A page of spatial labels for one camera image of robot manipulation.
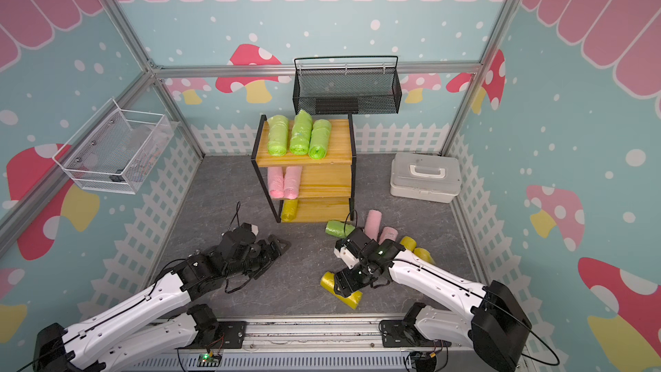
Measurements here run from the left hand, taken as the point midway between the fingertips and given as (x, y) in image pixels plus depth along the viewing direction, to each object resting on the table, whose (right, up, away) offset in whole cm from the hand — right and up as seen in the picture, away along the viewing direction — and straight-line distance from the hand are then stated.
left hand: (284, 257), depth 76 cm
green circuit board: (-21, -28, -3) cm, 35 cm away
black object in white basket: (-43, +23, -8) cm, 50 cm away
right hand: (+18, -9, +1) cm, 20 cm away
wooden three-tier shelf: (+12, +22, +11) cm, 27 cm away
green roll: (+16, +6, +16) cm, 23 cm away
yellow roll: (-2, +12, +20) cm, 23 cm away
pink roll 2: (-4, +22, +7) cm, 24 cm away
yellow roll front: (+20, -14, +1) cm, 25 cm away
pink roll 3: (+29, +7, +18) cm, 35 cm away
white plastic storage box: (+52, +24, +21) cm, 61 cm away
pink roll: (+1, +24, +8) cm, 25 cm away
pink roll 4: (+34, +4, +15) cm, 38 cm away
